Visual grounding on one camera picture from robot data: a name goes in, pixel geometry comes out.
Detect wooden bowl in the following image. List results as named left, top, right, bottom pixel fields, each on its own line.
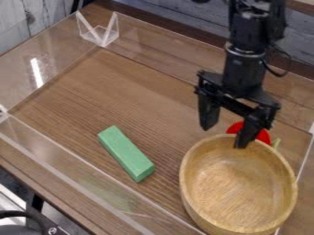
left=179, top=134, right=298, bottom=235

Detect black table leg bracket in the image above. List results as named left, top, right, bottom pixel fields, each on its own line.
left=26, top=193, right=68, bottom=235

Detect black cable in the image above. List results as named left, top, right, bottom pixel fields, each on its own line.
left=0, top=210, right=38, bottom=235

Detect clear acrylic corner bracket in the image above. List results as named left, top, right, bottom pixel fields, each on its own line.
left=75, top=11, right=119, bottom=48

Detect green rectangular block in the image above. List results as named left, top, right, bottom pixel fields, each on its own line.
left=98, top=126, right=155, bottom=183

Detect red plush fruit green leaf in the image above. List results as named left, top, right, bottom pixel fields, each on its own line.
left=226, top=121, right=281, bottom=149

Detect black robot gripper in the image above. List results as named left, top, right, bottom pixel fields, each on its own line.
left=195, top=43, right=281, bottom=149

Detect clear acrylic tray walls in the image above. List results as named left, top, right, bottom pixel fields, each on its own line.
left=0, top=8, right=314, bottom=235

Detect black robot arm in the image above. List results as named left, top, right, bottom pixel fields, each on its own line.
left=195, top=0, right=287, bottom=149

